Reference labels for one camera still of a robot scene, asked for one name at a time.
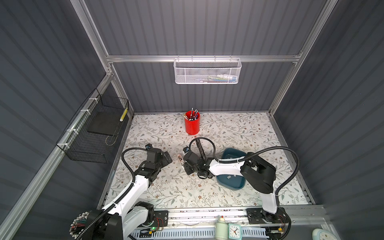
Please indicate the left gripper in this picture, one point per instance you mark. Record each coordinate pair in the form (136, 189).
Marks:
(164, 161)

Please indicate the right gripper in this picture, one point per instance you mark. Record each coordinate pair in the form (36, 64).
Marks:
(186, 166)

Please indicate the teal plastic tray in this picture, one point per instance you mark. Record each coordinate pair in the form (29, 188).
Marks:
(232, 182)

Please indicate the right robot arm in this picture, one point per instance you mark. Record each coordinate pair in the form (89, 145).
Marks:
(260, 174)

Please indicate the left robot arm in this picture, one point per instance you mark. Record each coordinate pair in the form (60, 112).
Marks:
(118, 219)

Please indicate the red pencil cup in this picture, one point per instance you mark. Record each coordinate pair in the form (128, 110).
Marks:
(192, 122)

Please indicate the yellow marker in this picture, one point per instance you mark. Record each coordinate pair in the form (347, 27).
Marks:
(123, 114)

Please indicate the black notebook in basket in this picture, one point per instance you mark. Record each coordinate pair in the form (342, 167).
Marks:
(107, 124)

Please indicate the white glue bottle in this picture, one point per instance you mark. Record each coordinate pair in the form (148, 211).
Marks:
(221, 229)

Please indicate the small teal clock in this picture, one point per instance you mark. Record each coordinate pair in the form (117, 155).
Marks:
(234, 232)

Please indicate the jar of pencils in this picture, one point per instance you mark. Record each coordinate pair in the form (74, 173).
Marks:
(78, 225)

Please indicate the pale round object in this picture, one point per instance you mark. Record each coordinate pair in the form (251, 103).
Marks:
(321, 234)

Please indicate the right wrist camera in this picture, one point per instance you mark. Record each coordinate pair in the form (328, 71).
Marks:
(186, 150)

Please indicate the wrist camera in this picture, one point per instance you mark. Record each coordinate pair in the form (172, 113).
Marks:
(149, 146)
(186, 150)

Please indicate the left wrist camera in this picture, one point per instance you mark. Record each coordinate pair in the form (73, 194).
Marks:
(149, 146)

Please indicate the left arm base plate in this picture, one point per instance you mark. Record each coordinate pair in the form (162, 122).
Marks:
(156, 219)

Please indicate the black wire basket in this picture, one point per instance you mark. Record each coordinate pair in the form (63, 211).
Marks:
(80, 145)

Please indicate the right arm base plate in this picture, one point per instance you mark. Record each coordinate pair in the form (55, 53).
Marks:
(259, 216)

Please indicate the white wire mesh basket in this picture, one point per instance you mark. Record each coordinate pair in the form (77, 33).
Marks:
(210, 71)

